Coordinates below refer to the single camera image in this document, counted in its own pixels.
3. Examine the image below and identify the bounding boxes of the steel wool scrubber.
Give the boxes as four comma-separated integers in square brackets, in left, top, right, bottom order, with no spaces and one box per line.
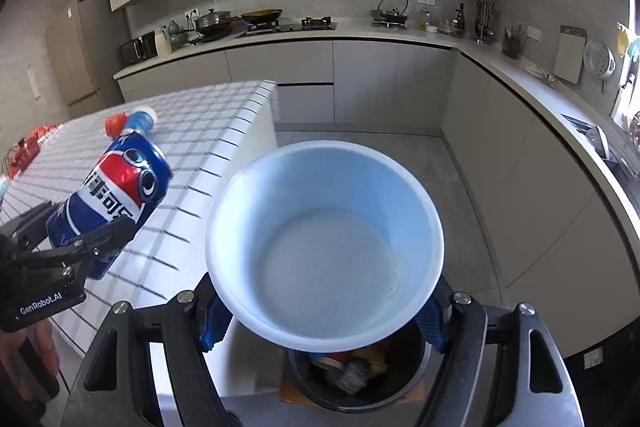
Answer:
[331,357,372,396]

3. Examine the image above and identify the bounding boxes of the red plastic package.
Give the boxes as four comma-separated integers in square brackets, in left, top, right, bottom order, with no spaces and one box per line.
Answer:
[7,124,61,180]

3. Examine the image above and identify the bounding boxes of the blue red soda can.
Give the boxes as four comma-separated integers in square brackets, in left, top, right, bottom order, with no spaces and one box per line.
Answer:
[45,132,173,280]

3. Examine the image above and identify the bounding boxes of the metal pot with lid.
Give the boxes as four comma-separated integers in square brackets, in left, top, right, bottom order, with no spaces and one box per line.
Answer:
[194,8,233,38]

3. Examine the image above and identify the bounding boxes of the black wok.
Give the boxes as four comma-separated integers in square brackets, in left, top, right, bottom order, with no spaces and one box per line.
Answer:
[241,8,284,26]

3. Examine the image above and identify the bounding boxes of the red and white paper cup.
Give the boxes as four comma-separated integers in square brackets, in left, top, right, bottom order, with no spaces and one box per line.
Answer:
[310,352,352,371]

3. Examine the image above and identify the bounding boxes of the metal kettle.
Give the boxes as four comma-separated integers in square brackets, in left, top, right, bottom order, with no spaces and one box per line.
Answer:
[371,0,410,28]

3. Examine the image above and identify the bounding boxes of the beige refrigerator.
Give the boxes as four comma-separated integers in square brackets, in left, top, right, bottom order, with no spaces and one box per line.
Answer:
[46,0,126,110]

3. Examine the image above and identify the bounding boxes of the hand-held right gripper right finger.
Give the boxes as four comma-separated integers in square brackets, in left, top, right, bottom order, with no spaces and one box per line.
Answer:
[412,276,588,427]

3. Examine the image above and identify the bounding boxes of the white round colander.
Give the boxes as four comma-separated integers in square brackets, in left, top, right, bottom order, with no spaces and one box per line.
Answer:
[583,39,617,94]

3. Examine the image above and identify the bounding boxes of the green ceramic teapot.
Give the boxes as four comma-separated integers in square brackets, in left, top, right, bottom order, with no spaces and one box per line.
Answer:
[167,21,191,46]

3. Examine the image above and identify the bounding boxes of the white checked tablecloth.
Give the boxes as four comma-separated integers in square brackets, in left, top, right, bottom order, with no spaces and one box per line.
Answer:
[0,79,281,408]

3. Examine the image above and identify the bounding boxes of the yellow hanging cloth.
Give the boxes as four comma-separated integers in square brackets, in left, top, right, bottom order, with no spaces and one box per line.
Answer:
[616,24,633,58]

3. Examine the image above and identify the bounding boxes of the black microwave oven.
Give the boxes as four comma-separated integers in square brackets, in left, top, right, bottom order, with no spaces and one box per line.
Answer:
[119,32,158,68]

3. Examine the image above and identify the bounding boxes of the blue plastic bowl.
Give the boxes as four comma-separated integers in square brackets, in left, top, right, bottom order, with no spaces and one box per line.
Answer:
[205,142,445,353]

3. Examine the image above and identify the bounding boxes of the dark knife holder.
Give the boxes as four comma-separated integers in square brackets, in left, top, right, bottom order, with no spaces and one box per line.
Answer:
[501,26,522,60]

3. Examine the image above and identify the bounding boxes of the dark blue trash bin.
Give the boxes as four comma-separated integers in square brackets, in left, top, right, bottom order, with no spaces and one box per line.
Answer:
[287,317,431,413]

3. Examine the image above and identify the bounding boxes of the blue and white paper cup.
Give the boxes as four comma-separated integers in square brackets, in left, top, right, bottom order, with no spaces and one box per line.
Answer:
[122,106,158,135]

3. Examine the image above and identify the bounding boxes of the yellow sponge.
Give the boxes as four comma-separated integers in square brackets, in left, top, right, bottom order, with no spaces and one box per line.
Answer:
[357,346,390,378]

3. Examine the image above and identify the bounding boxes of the steel kitchen sink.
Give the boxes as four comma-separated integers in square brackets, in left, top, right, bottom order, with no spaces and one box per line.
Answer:
[562,113,640,180]

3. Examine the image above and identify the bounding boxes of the white cutting board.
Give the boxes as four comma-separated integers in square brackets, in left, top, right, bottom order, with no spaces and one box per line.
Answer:
[552,25,587,84]

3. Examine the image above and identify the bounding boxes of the grey lower kitchen cabinets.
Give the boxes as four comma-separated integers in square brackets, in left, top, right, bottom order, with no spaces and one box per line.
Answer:
[114,32,640,360]

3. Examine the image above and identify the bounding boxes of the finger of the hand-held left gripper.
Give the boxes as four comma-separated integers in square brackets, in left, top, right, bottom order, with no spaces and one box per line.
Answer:
[56,216,139,281]
[10,201,68,254]

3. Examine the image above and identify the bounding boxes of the person's left hand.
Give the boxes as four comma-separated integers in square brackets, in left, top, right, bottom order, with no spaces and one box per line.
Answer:
[0,321,62,408]

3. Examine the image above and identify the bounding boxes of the black gas stove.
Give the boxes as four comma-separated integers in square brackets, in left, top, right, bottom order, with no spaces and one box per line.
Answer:
[235,17,338,38]

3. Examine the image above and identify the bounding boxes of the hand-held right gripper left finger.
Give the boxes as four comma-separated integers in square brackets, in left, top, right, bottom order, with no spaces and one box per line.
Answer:
[60,273,241,427]

